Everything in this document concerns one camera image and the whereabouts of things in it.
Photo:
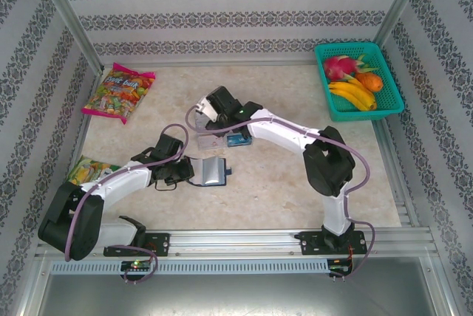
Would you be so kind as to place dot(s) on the blue VIP card stack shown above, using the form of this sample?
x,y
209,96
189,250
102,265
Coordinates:
x,y
240,140

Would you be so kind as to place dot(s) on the yellow banana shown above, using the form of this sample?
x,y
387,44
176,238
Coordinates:
x,y
354,87
347,99

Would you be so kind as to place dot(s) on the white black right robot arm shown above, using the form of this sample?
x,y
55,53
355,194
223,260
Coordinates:
x,y
281,135

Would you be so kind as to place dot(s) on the clear acrylic card stand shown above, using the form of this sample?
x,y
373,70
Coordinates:
x,y
199,124

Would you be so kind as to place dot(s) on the teal plastic basket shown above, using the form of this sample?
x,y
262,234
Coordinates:
x,y
391,102

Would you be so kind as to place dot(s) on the green candy bag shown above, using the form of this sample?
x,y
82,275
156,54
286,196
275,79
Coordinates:
x,y
88,170

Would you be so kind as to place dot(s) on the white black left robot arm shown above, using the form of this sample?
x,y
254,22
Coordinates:
x,y
125,183

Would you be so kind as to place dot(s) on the orange mango fruit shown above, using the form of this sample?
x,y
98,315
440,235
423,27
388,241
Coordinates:
x,y
371,82

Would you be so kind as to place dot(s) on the small circuit board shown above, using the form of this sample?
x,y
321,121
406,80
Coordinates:
x,y
136,265
340,266

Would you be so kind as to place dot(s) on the blue leather card holder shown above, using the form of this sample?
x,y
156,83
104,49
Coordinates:
x,y
210,172

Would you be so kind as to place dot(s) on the pink dragon fruit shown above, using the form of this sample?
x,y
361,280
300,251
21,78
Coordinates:
x,y
338,66

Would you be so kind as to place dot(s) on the aluminium frame post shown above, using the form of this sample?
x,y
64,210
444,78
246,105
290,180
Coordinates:
x,y
66,9
400,6

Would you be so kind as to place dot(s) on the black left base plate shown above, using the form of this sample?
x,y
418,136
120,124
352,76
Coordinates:
x,y
159,244

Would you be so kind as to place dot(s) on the aluminium back rail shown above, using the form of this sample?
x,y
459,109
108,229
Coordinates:
x,y
221,60

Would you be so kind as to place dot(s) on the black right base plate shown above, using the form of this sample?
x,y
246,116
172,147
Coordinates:
x,y
310,244

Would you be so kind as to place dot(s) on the pink candy bag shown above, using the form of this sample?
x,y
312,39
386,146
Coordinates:
x,y
118,94

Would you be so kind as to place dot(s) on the aluminium side rail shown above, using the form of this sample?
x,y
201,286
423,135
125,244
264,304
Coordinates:
x,y
401,190
79,135

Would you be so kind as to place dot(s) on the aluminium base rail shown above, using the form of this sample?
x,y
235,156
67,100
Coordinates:
x,y
236,242

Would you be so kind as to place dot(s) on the white card red print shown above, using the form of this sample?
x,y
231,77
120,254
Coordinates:
x,y
210,143

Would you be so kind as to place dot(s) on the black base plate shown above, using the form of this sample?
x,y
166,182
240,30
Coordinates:
x,y
310,244
159,244

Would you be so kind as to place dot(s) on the grey metal shelf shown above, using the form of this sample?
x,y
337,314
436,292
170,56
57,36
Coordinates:
x,y
236,294

